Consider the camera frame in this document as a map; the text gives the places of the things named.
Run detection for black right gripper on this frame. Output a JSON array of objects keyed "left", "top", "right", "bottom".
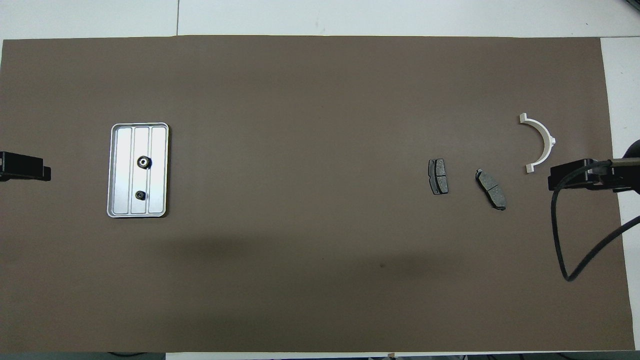
[{"left": 548, "top": 141, "right": 640, "bottom": 193}]

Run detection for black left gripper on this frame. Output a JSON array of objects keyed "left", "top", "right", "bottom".
[{"left": 0, "top": 151, "right": 52, "bottom": 181}]

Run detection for silver metal tray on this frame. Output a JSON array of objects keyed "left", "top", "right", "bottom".
[{"left": 106, "top": 122, "right": 170, "bottom": 219}]

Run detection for long grey brake pad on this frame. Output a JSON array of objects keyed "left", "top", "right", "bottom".
[{"left": 475, "top": 168, "right": 507, "bottom": 211}]

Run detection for short grey brake pad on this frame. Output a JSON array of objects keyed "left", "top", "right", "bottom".
[{"left": 427, "top": 158, "right": 449, "bottom": 196}]

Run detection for brown table mat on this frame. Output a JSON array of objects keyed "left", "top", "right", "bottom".
[{"left": 0, "top": 35, "right": 636, "bottom": 353}]

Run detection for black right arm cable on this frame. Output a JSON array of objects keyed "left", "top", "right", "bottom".
[{"left": 550, "top": 159, "right": 640, "bottom": 282}]

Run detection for white semicircular bracket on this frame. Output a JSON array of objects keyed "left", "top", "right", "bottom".
[{"left": 518, "top": 113, "right": 557, "bottom": 174}]

